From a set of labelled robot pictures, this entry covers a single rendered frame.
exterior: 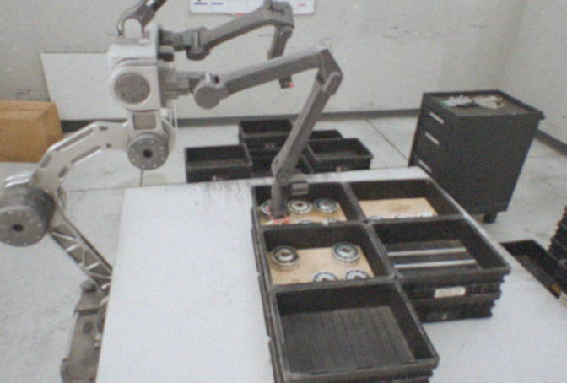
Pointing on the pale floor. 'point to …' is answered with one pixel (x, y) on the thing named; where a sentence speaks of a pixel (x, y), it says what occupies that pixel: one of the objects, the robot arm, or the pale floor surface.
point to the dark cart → (474, 148)
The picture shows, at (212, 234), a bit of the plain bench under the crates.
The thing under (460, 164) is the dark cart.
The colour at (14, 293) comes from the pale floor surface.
